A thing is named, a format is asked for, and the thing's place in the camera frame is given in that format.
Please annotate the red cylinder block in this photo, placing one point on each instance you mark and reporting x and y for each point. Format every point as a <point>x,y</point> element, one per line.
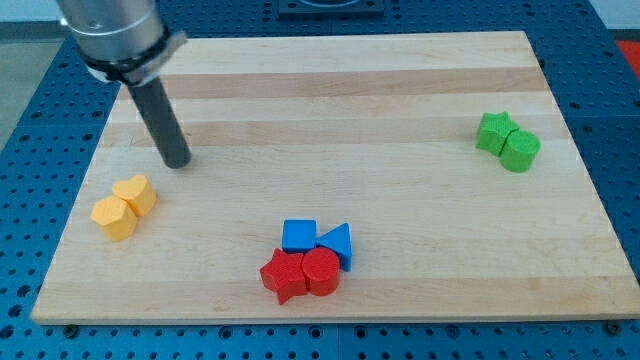
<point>321,268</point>

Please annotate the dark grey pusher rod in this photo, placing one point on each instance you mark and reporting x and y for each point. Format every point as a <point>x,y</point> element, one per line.
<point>158,115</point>

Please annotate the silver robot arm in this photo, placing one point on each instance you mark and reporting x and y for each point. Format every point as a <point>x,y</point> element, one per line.
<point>123,41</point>

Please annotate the blue triangle block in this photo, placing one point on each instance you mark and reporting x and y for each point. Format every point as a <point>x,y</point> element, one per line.
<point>339,241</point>

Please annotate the red star block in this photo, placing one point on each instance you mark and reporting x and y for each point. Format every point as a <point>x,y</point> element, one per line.
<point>283,275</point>

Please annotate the yellow heart block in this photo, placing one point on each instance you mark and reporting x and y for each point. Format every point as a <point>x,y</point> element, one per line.
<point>137,192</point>

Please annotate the wooden board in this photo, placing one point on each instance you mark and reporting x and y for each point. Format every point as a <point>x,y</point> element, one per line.
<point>378,132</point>

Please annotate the green cylinder block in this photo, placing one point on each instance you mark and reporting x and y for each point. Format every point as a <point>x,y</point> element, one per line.
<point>520,151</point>

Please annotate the yellow hexagon block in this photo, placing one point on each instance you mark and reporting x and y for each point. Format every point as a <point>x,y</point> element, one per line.
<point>115,218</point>

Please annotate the blue square block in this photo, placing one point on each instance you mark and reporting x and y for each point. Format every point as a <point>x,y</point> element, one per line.
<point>298,235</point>

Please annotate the green star block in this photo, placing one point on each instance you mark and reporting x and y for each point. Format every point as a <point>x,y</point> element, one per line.
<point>493,131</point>

